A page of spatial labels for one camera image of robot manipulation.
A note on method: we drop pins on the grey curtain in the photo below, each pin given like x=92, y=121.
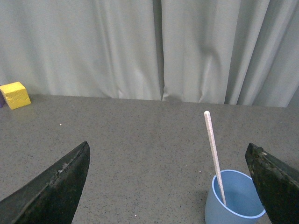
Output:
x=238, y=52

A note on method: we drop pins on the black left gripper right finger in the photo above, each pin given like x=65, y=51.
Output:
x=276, y=183

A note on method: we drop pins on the purple block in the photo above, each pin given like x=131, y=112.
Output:
x=2, y=100

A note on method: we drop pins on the blue plastic cup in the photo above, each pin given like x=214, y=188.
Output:
x=243, y=205

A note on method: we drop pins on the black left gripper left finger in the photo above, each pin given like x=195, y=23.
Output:
x=53, y=196

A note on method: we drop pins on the white chopstick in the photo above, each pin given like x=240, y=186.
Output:
x=210, y=132

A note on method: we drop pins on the yellow foam cube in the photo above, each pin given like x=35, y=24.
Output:
x=15, y=95

